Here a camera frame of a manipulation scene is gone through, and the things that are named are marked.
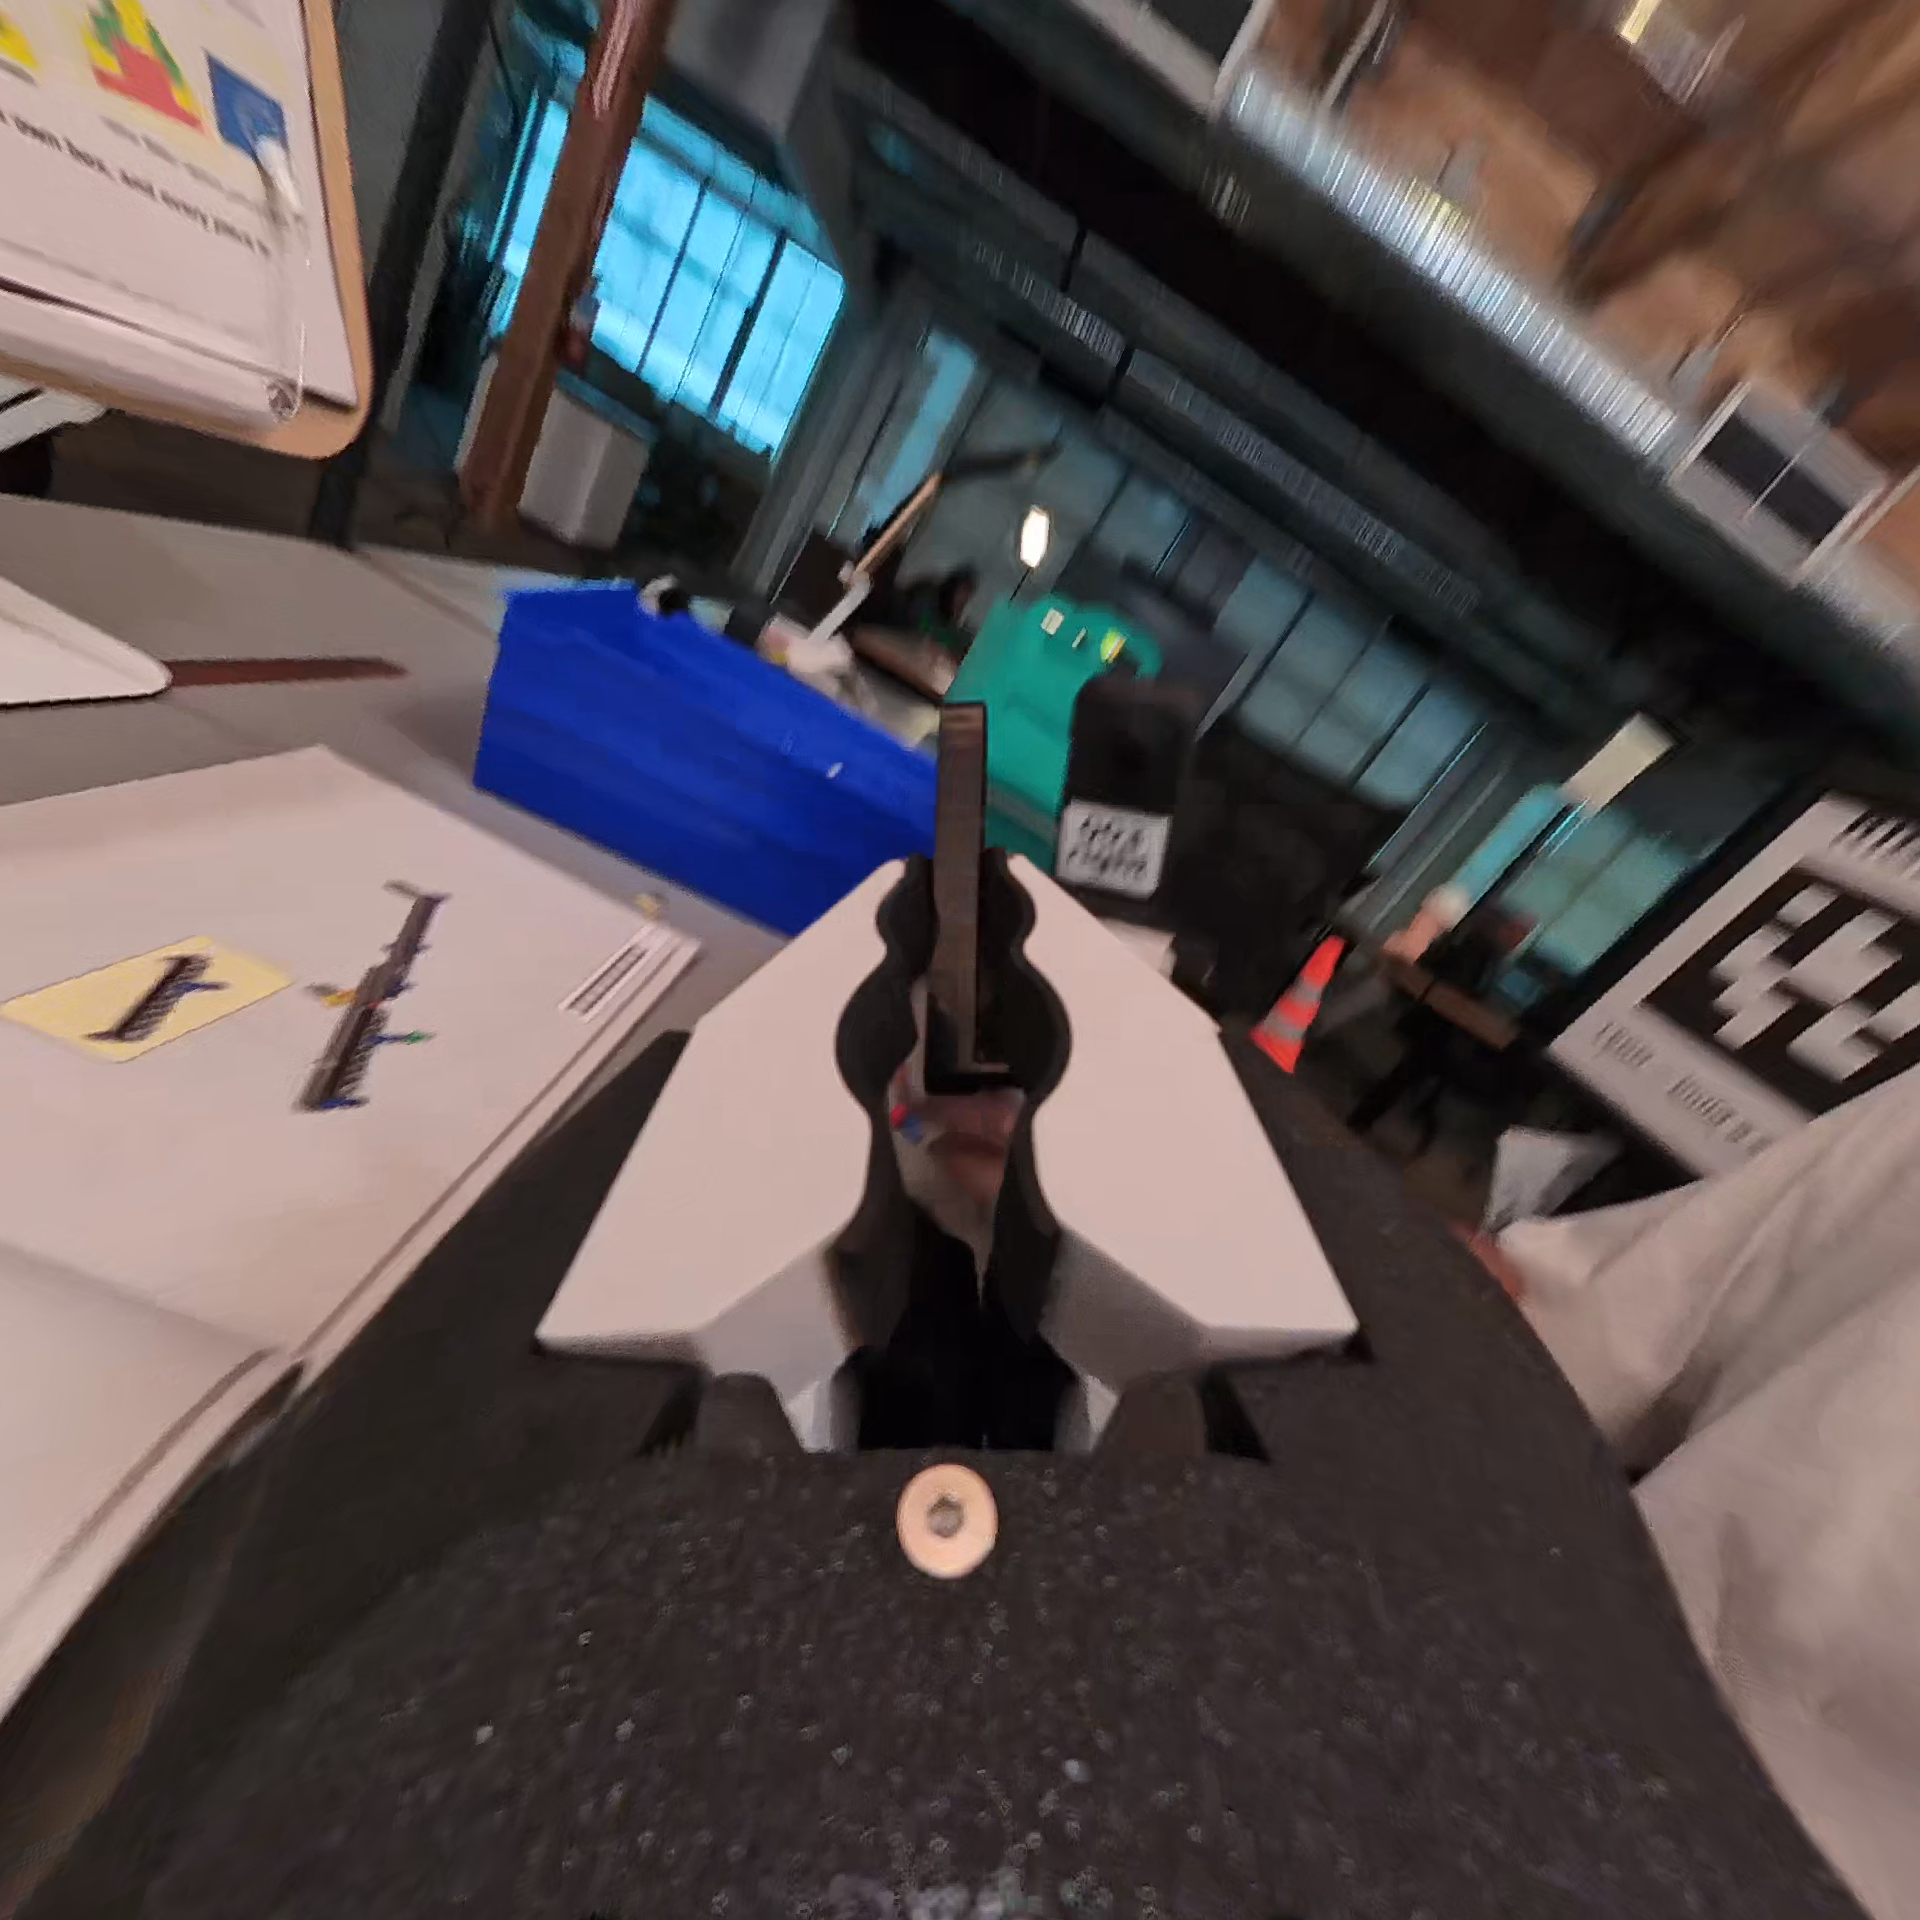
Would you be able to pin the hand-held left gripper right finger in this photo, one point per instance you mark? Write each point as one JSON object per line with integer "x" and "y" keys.
{"x": 1184, "y": 1183}

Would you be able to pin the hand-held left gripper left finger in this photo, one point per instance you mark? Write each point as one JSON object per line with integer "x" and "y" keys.
{"x": 724, "y": 1183}

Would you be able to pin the black lego beam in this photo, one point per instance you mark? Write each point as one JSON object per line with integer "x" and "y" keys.
{"x": 962, "y": 869}

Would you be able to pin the person's right hand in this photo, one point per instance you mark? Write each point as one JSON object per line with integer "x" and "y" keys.
{"x": 975, "y": 1153}

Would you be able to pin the teal felt bag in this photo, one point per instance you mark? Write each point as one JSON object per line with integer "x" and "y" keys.
{"x": 1035, "y": 675}

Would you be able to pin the orange traffic cone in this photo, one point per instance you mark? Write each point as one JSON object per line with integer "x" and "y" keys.
{"x": 1297, "y": 1014}

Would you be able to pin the small LED panel light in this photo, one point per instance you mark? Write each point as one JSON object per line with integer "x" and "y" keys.
{"x": 1035, "y": 540}

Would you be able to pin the white desk stand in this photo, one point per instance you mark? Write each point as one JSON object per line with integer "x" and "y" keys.
{"x": 883, "y": 555}

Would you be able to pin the mannequin head white helmet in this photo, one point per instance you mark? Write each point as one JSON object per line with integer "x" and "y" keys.
{"x": 1424, "y": 922}

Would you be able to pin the blue plastic bin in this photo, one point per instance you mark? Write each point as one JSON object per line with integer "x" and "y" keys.
{"x": 674, "y": 750}

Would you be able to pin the open instruction booklet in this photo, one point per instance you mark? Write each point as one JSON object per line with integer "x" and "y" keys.
{"x": 226, "y": 1171}

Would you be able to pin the white cabinet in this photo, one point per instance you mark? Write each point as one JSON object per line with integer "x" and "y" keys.
{"x": 589, "y": 473}

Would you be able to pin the black white marker sign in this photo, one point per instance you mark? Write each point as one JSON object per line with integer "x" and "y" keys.
{"x": 1771, "y": 990}

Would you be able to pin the printed instruction sheet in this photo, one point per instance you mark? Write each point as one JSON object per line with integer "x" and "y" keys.
{"x": 122, "y": 181}

